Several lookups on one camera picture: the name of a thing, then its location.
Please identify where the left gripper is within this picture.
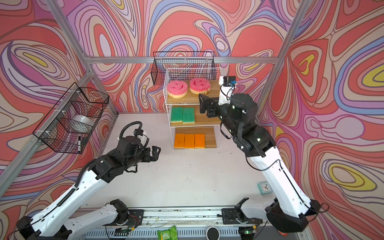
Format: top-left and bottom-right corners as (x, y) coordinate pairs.
(120, 143), (160, 172)

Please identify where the yellow smiley sponge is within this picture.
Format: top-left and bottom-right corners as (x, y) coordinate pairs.
(190, 78), (211, 95)

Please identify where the yellow sponge green back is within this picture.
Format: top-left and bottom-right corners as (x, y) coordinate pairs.
(183, 108), (196, 124)

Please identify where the orange sponge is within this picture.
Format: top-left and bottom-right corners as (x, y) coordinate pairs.
(184, 134), (195, 149)
(174, 133), (185, 149)

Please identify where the white wire wooden shelf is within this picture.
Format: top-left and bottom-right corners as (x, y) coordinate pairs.
(163, 67), (225, 149)

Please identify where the pink smiley sponge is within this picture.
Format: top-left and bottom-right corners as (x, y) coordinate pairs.
(167, 80), (188, 99)

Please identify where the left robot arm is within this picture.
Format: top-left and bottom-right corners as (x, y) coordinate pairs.
(16, 136), (161, 240)

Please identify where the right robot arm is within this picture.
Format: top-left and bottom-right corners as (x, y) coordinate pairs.
(199, 94), (321, 233)

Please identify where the black marker in basket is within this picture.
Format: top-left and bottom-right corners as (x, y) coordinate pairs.
(77, 136), (82, 154)

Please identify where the silver bowl in basket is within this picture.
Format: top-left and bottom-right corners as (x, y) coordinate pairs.
(72, 115), (95, 127)

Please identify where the green snack packet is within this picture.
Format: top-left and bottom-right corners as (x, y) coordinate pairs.
(157, 226), (178, 240)

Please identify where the small teal clock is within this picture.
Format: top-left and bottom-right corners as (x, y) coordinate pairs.
(257, 181), (273, 195)

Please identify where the round black speaker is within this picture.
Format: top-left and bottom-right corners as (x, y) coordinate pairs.
(206, 227), (220, 240)

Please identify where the black wire basket back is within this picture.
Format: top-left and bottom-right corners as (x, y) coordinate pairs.
(151, 50), (216, 86)

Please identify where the black wire basket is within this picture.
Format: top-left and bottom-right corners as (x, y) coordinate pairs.
(33, 83), (110, 154)
(151, 50), (216, 86)

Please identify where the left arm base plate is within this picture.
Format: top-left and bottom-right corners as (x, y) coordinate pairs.
(113, 209), (144, 227)

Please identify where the black wire basket left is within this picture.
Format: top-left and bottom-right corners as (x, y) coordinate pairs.
(33, 83), (110, 154)

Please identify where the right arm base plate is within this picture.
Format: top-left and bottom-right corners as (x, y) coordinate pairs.
(217, 208), (264, 226)

